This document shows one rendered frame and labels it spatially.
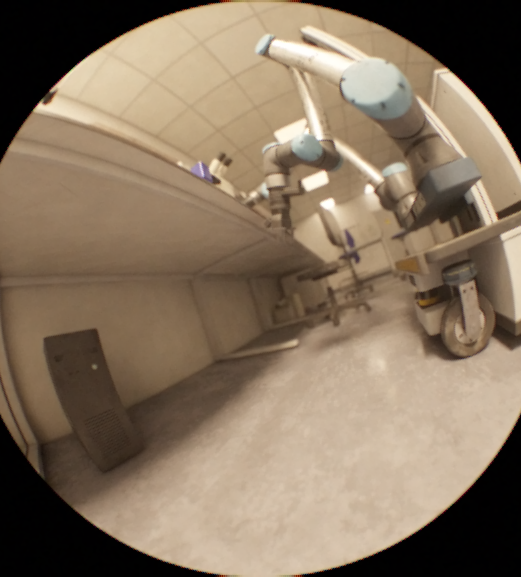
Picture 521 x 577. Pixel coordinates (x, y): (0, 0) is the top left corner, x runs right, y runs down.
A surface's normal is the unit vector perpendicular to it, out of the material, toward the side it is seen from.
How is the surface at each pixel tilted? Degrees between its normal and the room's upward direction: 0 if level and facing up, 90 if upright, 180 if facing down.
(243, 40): 180
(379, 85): 95
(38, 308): 90
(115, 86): 180
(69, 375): 90
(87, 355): 90
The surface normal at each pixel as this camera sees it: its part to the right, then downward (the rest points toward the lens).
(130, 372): 0.86, -0.32
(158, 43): 0.31, 0.95
